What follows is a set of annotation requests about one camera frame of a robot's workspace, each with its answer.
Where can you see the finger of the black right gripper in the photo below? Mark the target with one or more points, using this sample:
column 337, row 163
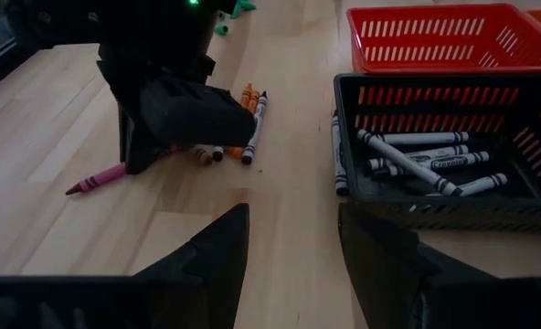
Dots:
column 135, row 151
column 197, row 119

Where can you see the purple crayon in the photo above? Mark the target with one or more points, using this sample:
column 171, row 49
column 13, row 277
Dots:
column 97, row 180

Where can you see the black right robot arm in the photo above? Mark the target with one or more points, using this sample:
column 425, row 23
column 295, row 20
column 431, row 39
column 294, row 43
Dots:
column 138, row 27

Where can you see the black slotted plastic basket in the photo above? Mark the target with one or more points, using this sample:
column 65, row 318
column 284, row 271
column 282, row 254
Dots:
column 435, row 203

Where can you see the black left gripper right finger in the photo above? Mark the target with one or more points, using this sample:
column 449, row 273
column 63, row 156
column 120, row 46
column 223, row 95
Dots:
column 389, row 292

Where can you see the red slotted plastic basket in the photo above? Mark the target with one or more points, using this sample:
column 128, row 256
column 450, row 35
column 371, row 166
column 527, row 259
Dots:
column 435, row 68

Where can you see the brown crayon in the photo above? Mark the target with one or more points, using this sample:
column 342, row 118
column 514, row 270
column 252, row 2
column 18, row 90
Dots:
column 202, row 155

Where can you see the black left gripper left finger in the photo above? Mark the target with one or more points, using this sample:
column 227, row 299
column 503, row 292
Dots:
column 206, row 292

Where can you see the orange crayon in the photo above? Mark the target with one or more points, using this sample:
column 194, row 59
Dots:
column 246, row 95
column 253, row 101
column 234, row 152

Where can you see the small green plastic piece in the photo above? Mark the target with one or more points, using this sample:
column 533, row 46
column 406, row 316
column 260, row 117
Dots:
column 243, row 6
column 221, row 29

